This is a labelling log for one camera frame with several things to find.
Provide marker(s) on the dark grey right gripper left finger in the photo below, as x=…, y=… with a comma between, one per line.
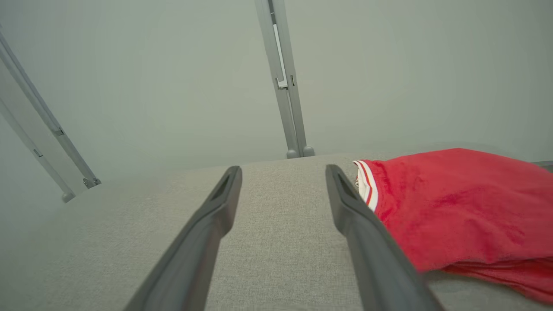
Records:
x=185, y=268

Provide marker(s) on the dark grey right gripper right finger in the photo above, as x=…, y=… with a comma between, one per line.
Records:
x=384, y=268

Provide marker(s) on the red jersey with white sleeves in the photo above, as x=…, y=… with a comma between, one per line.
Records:
x=453, y=203

